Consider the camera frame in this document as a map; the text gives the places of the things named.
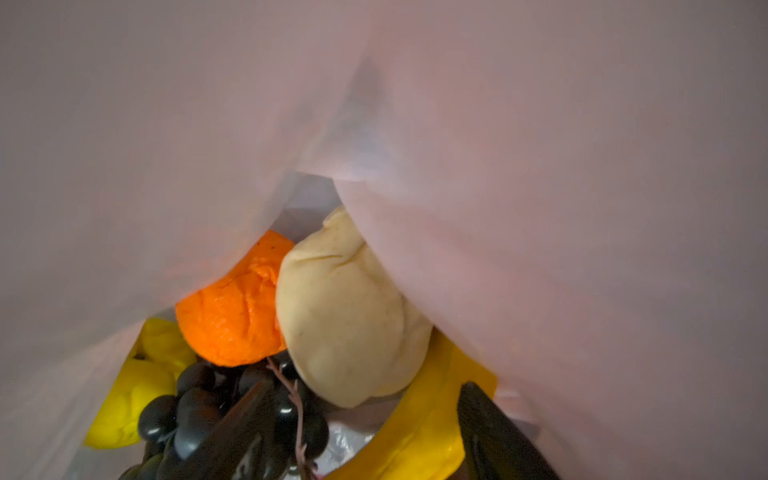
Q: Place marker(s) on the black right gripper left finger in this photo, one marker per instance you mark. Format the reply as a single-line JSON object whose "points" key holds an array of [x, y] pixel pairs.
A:
{"points": [[250, 420]]}

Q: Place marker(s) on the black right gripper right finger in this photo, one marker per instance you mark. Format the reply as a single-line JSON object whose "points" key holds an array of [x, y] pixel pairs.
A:
{"points": [[495, 448]]}

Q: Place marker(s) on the orange fake orange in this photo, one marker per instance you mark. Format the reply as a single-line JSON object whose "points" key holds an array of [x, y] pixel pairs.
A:
{"points": [[233, 321]]}

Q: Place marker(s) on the pink plastic shopping bag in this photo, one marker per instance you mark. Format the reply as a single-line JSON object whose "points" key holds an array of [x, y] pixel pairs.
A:
{"points": [[574, 192]]}

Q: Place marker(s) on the black fake grapes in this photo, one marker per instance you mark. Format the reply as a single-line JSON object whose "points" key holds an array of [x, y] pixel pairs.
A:
{"points": [[174, 426]]}

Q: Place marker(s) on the yellow fake banana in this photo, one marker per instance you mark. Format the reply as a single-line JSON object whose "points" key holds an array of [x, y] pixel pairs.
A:
{"points": [[421, 439]]}

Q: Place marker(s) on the yellow fake lemon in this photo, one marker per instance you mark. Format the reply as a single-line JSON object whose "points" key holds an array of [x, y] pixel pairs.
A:
{"points": [[158, 357]]}

